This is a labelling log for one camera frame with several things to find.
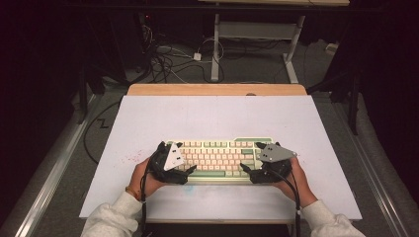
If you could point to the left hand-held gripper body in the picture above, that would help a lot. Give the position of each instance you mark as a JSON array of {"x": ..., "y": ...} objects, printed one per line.
[{"x": 171, "y": 159}]

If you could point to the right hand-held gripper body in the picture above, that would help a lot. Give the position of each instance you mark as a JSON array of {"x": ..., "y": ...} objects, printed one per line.
[{"x": 275, "y": 158}]

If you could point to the cream and green keyboard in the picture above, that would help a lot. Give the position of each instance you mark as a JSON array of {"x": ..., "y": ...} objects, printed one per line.
[{"x": 215, "y": 154}]

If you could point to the person's left hand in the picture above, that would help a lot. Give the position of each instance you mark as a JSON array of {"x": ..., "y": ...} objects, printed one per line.
[{"x": 145, "y": 179}]

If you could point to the person's right hand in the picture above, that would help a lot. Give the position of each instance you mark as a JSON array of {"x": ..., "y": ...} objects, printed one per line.
[{"x": 298, "y": 182}]

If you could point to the white cover board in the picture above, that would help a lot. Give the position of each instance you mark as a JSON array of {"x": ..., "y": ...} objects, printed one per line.
[{"x": 214, "y": 115}]

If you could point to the white power adapter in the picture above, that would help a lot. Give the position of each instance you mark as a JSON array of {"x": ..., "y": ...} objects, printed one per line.
[{"x": 197, "y": 56}]

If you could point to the black metal stand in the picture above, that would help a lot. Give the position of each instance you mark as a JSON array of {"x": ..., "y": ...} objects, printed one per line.
[{"x": 353, "y": 105}]

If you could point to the white power strip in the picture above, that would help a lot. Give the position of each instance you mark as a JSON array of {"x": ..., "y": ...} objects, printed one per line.
[{"x": 331, "y": 48}]

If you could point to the aluminium floor rail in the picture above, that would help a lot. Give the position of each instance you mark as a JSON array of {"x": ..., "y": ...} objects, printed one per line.
[
  {"x": 56, "y": 168},
  {"x": 372, "y": 171}
]

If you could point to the white metal desk frame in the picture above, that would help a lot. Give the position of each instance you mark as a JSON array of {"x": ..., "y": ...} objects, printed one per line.
[{"x": 215, "y": 49}]

